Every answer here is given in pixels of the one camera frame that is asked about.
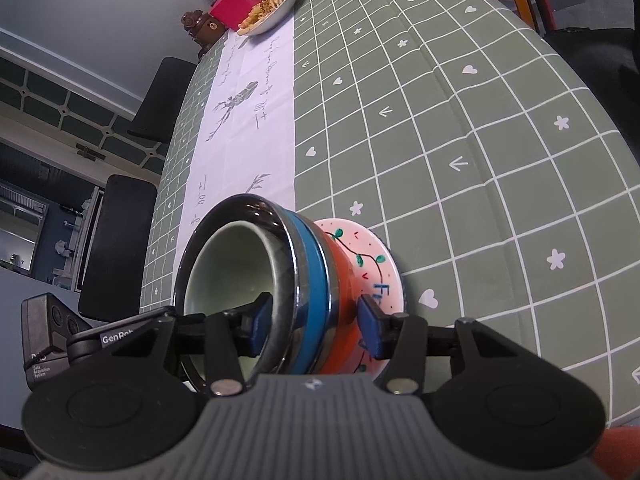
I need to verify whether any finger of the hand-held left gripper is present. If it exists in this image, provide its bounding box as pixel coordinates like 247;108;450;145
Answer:
142;306;177;333

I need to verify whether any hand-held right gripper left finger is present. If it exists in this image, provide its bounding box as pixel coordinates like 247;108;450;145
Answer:
175;292;274;396

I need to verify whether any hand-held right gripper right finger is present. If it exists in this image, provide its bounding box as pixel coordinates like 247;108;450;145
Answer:
359;294;543;395

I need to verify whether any white painted plate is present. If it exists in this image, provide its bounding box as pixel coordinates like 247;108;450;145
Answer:
312;217;405;376

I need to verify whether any blue steel bowl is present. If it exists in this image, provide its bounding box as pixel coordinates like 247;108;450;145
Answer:
172;195;335;391

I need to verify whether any green ceramic bowl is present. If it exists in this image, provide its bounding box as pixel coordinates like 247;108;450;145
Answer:
182;221;288;376

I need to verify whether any white table runner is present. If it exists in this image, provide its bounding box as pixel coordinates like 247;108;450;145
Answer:
172;0;301;281

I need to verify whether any glass pane door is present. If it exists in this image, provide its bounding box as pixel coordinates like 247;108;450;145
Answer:
0;55;166;171

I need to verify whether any brown bear bottle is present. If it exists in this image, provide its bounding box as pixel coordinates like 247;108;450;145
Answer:
181;10;226;61

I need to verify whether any white dish of fries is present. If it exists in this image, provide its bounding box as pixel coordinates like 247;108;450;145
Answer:
236;0;298;37

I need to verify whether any pink box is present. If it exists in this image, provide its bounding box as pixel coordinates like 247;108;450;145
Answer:
209;0;263;31

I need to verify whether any black wooden chair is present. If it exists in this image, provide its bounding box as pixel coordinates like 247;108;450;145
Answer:
545;25;640;161

